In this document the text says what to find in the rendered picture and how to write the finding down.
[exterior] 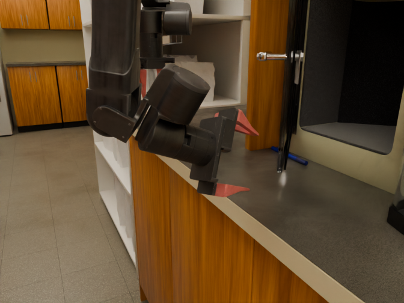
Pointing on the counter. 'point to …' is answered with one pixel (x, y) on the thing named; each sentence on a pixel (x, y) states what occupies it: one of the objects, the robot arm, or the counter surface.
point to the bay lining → (353, 63)
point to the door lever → (270, 56)
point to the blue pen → (292, 157)
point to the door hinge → (300, 65)
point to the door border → (287, 97)
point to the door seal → (292, 84)
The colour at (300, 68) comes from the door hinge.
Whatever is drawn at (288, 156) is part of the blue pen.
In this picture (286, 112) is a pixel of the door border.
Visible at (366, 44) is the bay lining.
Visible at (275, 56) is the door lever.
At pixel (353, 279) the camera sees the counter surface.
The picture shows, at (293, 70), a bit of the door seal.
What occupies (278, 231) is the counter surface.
